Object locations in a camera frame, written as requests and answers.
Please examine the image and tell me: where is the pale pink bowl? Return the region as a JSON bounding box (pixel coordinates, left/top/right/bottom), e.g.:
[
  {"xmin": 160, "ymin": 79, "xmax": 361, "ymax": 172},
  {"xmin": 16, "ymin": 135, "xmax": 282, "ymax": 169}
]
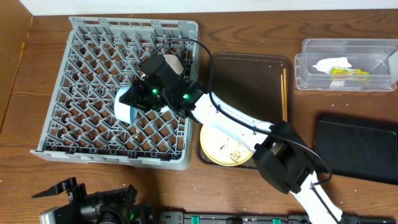
[{"xmin": 164, "ymin": 55, "xmax": 184, "ymax": 75}]

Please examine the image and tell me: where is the yellow plate with scraps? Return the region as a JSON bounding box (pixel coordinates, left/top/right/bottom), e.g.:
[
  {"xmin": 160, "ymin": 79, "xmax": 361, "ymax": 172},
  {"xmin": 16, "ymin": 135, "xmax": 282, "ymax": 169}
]
[{"xmin": 200, "ymin": 124, "xmax": 252, "ymax": 167}]

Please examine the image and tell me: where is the wooden chopstick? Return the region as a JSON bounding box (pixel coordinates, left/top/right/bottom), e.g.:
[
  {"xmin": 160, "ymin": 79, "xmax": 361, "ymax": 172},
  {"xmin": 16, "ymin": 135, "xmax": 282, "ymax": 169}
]
[
  {"xmin": 282, "ymin": 68, "xmax": 288, "ymax": 122},
  {"xmin": 280, "ymin": 74, "xmax": 286, "ymax": 121}
]

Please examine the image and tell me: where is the white paper napkin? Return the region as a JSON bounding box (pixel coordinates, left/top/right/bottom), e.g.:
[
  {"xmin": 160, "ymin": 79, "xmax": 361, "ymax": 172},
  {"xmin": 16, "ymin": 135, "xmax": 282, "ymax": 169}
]
[{"xmin": 308, "ymin": 57, "xmax": 352, "ymax": 90}]

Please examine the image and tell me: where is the yellow green snack wrapper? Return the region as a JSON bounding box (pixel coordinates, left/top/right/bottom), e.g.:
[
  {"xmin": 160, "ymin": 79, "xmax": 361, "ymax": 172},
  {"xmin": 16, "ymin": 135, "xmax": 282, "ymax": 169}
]
[{"xmin": 330, "ymin": 67, "xmax": 370, "ymax": 80}]

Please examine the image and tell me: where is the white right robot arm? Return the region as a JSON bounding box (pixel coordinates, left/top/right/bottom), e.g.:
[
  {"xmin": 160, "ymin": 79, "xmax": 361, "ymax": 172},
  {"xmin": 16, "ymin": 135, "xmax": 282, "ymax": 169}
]
[{"xmin": 129, "ymin": 55, "xmax": 346, "ymax": 223}]

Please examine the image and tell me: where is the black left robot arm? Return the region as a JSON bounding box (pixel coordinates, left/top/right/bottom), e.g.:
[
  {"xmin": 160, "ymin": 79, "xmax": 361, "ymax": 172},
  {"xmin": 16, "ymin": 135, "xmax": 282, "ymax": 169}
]
[{"xmin": 32, "ymin": 177, "xmax": 137, "ymax": 224}]

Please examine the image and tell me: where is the grey dishwasher rack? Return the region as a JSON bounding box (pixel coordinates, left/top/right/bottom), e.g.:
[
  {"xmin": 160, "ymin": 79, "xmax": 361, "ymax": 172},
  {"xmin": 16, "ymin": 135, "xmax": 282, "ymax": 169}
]
[{"xmin": 33, "ymin": 17, "xmax": 200, "ymax": 170}]

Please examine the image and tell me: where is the black waste bin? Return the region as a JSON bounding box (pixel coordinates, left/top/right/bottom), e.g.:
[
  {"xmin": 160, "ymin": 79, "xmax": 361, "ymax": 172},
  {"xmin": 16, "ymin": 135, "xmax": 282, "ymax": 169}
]
[{"xmin": 314, "ymin": 114, "xmax": 397, "ymax": 185}]

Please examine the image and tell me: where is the clear plastic waste bin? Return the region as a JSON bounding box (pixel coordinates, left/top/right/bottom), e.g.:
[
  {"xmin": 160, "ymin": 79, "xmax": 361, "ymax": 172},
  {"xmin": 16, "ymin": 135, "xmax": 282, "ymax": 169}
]
[{"xmin": 294, "ymin": 39, "xmax": 397, "ymax": 91}]

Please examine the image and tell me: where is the dark brown serving tray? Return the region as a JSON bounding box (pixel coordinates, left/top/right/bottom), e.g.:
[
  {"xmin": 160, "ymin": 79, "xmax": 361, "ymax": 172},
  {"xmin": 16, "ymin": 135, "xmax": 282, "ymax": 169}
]
[{"xmin": 196, "ymin": 52, "xmax": 294, "ymax": 170}]

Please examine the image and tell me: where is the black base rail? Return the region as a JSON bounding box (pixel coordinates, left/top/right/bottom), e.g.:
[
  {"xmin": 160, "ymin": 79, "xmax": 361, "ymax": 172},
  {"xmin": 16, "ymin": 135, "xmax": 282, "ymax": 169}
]
[{"xmin": 157, "ymin": 211, "xmax": 397, "ymax": 224}]

